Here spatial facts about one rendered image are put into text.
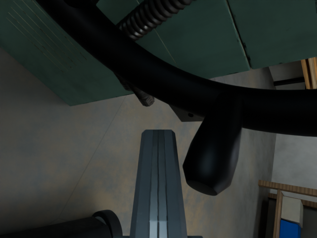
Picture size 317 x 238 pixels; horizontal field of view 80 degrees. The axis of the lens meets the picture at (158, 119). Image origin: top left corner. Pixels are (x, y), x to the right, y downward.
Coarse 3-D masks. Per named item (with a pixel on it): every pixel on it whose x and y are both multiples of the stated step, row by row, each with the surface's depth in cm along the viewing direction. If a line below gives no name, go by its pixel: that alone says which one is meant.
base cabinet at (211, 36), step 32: (0, 0) 44; (32, 0) 39; (128, 0) 30; (192, 0) 26; (224, 0) 24; (0, 32) 56; (32, 32) 48; (64, 32) 43; (160, 32) 32; (192, 32) 30; (224, 32) 28; (32, 64) 63; (64, 64) 54; (96, 64) 47; (192, 64) 35; (224, 64) 32; (64, 96) 73; (96, 96) 61
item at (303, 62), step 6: (306, 60) 242; (312, 60) 231; (306, 66) 241; (312, 66) 237; (306, 72) 245; (312, 72) 244; (294, 78) 317; (300, 78) 311; (306, 78) 253; (312, 78) 251; (276, 84) 334; (282, 84) 329; (306, 84) 260; (312, 84) 258
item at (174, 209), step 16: (160, 144) 9; (160, 160) 8; (176, 160) 8; (160, 176) 8; (176, 176) 8; (160, 192) 7; (176, 192) 7; (160, 208) 6; (176, 208) 6; (160, 224) 6; (176, 224) 6
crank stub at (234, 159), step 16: (224, 96) 11; (240, 96) 11; (208, 112) 11; (224, 112) 10; (240, 112) 10; (208, 128) 10; (224, 128) 9; (240, 128) 10; (192, 144) 10; (208, 144) 9; (224, 144) 9; (192, 160) 9; (208, 160) 9; (224, 160) 9; (192, 176) 9; (208, 176) 8; (224, 176) 8; (208, 192) 9
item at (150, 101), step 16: (96, 0) 18; (144, 0) 16; (160, 0) 15; (176, 0) 15; (128, 16) 18; (144, 16) 17; (160, 16) 16; (128, 32) 19; (144, 32) 18; (144, 96) 31
